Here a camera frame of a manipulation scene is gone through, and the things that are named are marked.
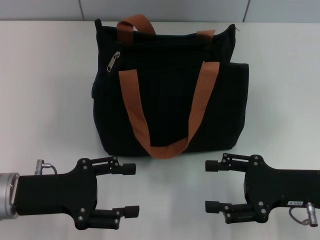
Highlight left gripper cable silver plug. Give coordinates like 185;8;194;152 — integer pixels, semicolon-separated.
36;159;59;175

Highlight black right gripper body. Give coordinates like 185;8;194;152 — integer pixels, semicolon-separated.
244;154;320;223

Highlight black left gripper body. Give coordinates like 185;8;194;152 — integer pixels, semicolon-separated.
14;157;98;230

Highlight silver zipper pull tab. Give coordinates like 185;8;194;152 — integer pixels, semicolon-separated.
106;51;121;73

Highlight black food bag orange handles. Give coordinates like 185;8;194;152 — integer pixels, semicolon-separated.
90;15;251;160

